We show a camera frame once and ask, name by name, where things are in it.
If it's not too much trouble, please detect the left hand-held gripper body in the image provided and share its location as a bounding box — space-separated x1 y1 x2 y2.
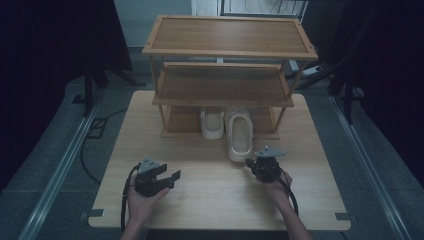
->
133 156 170 198

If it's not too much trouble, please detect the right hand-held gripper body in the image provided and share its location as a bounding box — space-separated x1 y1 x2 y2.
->
252 145 287 184

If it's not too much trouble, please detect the cream clog shoe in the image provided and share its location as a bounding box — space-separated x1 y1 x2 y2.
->
199 106 226 141
224 106 255 164

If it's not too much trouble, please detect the wooden three-tier shoe rack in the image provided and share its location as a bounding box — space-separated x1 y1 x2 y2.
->
142 14 319 141

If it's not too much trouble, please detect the person's left hand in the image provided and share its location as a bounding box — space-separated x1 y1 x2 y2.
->
127 174 171 225

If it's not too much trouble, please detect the person's right hand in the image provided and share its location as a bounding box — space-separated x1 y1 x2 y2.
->
264 169 294 205

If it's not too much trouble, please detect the black metal stand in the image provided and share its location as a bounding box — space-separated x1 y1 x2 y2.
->
72 64 147 118
295 58 365 125

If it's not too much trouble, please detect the white power strip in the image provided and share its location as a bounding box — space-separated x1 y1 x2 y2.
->
300 65 325 77

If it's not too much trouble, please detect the dark curtain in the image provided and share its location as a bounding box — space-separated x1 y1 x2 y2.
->
0 0 134 192
301 0 424 188

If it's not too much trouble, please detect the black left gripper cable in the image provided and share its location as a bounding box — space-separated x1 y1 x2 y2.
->
120 162 142 234

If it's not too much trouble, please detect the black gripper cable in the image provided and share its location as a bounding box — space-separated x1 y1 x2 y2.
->
277 167 300 216
120 162 142 234

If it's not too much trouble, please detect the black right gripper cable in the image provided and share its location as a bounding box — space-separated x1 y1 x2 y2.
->
277 167 300 216

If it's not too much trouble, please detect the black floor cable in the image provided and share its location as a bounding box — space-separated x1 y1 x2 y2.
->
80 108 128 185

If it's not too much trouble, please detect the metal floor rail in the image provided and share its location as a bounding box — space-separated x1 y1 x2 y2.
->
17 95 102 240
328 94 413 240

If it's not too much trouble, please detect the dark metal window frame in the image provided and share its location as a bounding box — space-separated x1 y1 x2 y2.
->
219 0 308 20

